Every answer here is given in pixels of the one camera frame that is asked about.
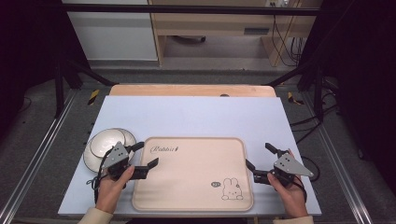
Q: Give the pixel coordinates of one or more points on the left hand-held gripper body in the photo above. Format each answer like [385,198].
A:
[115,155]

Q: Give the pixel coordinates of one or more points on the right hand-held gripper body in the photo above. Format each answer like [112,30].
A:
[289,166]

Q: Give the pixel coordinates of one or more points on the white plate with dark rim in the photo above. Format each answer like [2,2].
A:
[91,161]
[106,141]
[130,139]

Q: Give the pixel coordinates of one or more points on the beige tray with rabbit drawing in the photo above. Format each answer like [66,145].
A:
[193,180]

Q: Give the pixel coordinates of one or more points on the person's right hand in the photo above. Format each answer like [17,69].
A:
[289,197]

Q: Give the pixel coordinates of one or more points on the person's left hand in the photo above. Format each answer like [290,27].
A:
[110,189]

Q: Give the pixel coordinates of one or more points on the yellow and black tape strip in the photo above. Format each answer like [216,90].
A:
[93,97]
[292,98]

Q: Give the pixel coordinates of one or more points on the black metal stand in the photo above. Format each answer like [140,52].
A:
[59,90]
[317,93]

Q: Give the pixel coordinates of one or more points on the wooden table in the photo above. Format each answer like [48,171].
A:
[186,90]

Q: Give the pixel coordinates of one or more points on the white cabinet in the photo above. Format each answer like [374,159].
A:
[115,34]

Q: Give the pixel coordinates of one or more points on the dark curtain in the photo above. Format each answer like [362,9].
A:
[28,46]
[364,77]

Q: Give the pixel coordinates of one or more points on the light wooden desk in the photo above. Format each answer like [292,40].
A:
[214,21]

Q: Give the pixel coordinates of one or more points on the white power strip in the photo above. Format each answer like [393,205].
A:
[278,3]

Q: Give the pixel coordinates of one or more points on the silver metal floor rail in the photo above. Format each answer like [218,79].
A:
[37,155]
[339,161]

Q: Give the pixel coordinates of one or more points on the black horizontal frame bar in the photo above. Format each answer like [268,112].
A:
[186,9]

